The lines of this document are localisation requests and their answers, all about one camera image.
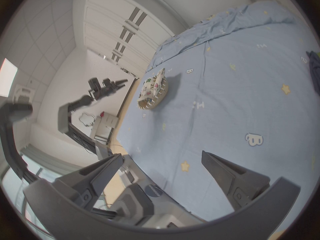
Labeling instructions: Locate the white printed pyjama top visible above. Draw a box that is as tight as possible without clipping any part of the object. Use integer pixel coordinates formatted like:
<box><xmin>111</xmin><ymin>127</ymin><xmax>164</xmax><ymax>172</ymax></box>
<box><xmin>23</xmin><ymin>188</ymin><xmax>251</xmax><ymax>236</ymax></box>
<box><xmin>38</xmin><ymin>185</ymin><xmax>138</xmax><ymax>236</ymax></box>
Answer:
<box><xmin>138</xmin><ymin>68</ymin><xmax>167</xmax><ymax>102</ymax></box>

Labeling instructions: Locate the round woven basket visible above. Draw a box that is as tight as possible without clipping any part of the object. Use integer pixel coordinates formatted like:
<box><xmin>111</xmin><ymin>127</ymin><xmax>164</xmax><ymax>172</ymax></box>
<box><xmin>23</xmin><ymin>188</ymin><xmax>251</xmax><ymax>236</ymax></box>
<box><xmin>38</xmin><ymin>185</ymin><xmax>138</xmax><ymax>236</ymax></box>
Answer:
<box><xmin>137</xmin><ymin>78</ymin><xmax>169</xmax><ymax>109</ymax></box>

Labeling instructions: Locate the window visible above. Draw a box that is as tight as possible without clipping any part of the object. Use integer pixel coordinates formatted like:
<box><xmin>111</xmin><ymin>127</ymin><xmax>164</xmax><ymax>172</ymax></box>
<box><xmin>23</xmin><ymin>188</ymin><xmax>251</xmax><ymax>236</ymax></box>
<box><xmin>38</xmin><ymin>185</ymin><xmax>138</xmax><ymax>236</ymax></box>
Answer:
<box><xmin>0</xmin><ymin>146</ymin><xmax>75</xmax><ymax>234</ymax></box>

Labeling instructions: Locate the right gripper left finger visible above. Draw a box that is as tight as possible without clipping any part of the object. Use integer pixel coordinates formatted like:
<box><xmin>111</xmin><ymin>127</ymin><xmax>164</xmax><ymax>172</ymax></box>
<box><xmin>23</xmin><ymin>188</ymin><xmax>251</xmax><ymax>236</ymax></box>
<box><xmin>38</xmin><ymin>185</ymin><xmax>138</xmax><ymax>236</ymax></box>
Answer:
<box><xmin>52</xmin><ymin>153</ymin><xmax>123</xmax><ymax>209</ymax></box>

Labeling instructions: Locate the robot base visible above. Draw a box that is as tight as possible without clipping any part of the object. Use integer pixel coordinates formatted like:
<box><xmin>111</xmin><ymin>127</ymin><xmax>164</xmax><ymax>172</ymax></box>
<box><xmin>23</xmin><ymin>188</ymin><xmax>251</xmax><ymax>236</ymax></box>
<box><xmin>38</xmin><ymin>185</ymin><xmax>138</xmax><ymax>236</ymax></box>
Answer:
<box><xmin>100</xmin><ymin>156</ymin><xmax>200</xmax><ymax>231</ymax></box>

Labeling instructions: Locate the white wavy mirror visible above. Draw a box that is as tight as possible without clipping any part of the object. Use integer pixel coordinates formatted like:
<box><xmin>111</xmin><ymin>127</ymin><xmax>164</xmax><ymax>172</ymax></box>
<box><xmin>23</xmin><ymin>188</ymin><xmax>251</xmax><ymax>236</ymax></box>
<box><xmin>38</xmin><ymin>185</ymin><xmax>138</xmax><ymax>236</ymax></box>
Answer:
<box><xmin>79</xmin><ymin>112</ymin><xmax>96</xmax><ymax>127</ymax></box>

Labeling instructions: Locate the white chest of drawers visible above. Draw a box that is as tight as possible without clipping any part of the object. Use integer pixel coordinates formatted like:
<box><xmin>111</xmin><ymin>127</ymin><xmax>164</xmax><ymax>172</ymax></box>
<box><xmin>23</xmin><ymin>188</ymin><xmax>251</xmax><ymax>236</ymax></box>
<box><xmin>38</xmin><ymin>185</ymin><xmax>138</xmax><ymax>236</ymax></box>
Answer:
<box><xmin>93</xmin><ymin>113</ymin><xmax>120</xmax><ymax>142</ymax></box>

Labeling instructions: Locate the ceiling light panel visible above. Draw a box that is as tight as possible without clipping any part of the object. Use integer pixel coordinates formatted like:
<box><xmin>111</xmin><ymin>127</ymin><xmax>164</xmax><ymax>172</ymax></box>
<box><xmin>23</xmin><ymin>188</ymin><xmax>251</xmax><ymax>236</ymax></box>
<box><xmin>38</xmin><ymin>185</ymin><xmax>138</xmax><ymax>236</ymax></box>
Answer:
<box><xmin>0</xmin><ymin>58</ymin><xmax>18</xmax><ymax>97</ymax></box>

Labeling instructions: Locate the white wardrobe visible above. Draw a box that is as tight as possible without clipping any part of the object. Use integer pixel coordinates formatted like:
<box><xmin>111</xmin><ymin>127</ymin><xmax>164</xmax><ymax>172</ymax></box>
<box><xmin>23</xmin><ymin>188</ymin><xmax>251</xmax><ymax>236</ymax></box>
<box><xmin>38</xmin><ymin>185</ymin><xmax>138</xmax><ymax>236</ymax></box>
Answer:
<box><xmin>82</xmin><ymin>0</ymin><xmax>193</xmax><ymax>75</ymax></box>

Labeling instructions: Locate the dark blue garment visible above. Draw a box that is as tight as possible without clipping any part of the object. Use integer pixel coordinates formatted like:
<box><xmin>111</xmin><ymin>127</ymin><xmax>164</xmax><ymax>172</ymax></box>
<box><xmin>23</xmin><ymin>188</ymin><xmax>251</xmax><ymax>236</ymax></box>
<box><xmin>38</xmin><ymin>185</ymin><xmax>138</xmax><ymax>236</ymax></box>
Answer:
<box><xmin>306</xmin><ymin>51</ymin><xmax>320</xmax><ymax>96</ymax></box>

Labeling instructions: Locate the ceiling air conditioner vent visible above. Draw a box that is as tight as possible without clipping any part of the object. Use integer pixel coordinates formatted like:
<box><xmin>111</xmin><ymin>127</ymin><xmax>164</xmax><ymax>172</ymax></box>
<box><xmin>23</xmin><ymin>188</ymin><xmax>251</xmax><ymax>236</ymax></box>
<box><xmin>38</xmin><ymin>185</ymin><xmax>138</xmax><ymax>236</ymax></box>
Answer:
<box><xmin>12</xmin><ymin>85</ymin><xmax>34</xmax><ymax>105</ymax></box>

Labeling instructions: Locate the pale blue quilt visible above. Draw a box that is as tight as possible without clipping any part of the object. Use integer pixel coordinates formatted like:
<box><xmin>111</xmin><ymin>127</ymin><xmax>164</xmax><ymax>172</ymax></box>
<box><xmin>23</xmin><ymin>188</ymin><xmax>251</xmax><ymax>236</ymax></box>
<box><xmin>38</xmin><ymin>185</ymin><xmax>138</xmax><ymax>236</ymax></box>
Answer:
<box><xmin>146</xmin><ymin>1</ymin><xmax>297</xmax><ymax>72</ymax></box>

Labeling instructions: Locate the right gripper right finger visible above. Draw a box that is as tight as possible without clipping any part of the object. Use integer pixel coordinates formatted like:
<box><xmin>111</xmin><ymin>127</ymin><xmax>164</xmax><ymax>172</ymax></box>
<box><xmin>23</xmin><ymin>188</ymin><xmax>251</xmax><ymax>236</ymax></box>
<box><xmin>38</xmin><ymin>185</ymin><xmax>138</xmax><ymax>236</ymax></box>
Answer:
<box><xmin>201</xmin><ymin>151</ymin><xmax>271</xmax><ymax>211</ymax></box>

